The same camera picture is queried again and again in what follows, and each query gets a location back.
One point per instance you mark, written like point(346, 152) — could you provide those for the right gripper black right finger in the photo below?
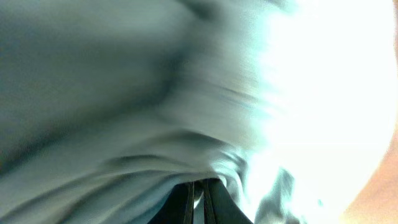
point(219, 207)

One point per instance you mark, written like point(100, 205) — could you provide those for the light blue grey garment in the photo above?
point(106, 106)

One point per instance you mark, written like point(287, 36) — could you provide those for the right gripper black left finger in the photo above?
point(178, 208)

